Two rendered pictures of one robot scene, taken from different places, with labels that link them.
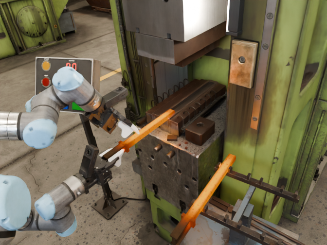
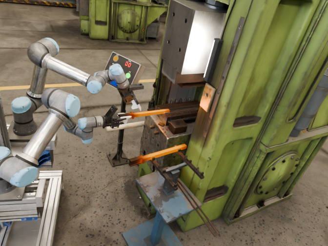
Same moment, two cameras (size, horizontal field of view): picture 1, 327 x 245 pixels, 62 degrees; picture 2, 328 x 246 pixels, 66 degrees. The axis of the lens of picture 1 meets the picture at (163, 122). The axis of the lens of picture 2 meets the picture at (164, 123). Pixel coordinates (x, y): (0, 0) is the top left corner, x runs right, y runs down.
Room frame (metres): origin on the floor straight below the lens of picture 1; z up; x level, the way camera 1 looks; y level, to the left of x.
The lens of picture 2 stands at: (-0.61, -0.39, 2.00)
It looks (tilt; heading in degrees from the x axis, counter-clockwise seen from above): 33 degrees down; 12
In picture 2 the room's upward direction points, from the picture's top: 12 degrees clockwise
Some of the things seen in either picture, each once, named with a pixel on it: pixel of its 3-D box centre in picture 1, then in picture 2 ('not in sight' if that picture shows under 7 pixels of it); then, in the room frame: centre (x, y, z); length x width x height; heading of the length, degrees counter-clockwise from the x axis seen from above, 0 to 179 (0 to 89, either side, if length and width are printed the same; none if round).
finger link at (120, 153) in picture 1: (118, 160); (125, 120); (0.78, 0.19, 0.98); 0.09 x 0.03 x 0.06; 134
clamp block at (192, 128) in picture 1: (200, 130); (177, 127); (0.96, -0.16, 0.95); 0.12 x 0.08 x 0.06; 137
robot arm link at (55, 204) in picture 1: (54, 201); (87, 123); (0.60, 0.39, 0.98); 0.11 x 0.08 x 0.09; 137
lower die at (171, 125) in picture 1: (187, 102); (182, 111); (1.19, -0.13, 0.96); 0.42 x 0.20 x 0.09; 137
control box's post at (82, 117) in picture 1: (94, 152); (122, 120); (1.36, 0.47, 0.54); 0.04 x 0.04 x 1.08; 47
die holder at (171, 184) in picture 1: (197, 145); (180, 139); (1.16, -0.18, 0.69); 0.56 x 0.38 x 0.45; 137
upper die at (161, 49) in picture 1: (185, 32); (193, 70); (1.19, -0.13, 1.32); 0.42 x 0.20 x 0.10; 137
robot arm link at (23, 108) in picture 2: not in sight; (22, 109); (0.52, 0.82, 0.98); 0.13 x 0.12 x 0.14; 10
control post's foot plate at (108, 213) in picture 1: (108, 200); (118, 155); (1.36, 0.47, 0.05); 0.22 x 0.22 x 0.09; 47
